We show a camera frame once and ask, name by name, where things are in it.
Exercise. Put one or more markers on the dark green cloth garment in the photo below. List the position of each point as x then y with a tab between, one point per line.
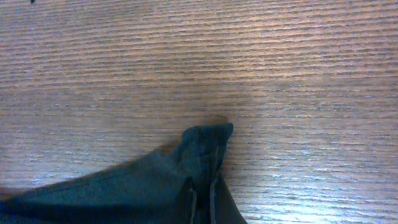
152	189

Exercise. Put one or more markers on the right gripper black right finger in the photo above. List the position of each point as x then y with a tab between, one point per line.
223	209

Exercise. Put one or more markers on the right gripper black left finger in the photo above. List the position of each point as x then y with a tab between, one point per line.
192	195

